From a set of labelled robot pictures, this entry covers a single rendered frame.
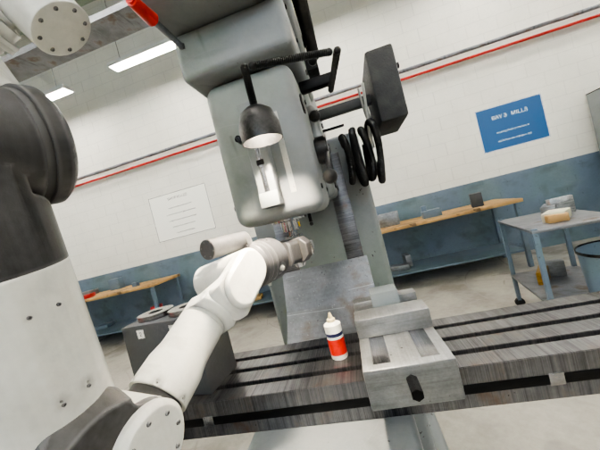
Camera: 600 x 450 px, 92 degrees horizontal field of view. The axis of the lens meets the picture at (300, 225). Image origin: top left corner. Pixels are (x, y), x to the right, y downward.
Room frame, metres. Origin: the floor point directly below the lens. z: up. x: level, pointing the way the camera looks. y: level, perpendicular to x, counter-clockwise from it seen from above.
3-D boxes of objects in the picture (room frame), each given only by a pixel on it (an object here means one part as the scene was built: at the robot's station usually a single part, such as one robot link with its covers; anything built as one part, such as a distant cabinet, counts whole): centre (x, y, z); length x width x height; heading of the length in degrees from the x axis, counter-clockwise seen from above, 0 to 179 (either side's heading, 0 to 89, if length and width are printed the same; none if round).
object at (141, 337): (0.75, 0.38, 1.06); 0.22 x 0.12 x 0.20; 73
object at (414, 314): (0.61, -0.14, 1.05); 0.15 x 0.06 x 0.04; 81
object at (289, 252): (0.62, 0.07, 1.23); 0.13 x 0.12 x 0.10; 60
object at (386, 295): (0.67, -0.15, 1.07); 0.06 x 0.05 x 0.06; 81
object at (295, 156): (0.70, 0.02, 1.47); 0.21 x 0.19 x 0.32; 79
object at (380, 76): (0.93, -0.36, 1.62); 0.20 x 0.09 x 0.21; 169
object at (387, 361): (0.64, -0.14, 1.01); 0.35 x 0.15 x 0.11; 171
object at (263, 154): (0.59, 0.04, 1.45); 0.04 x 0.04 x 0.21; 79
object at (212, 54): (0.74, 0.01, 1.68); 0.34 x 0.24 x 0.10; 169
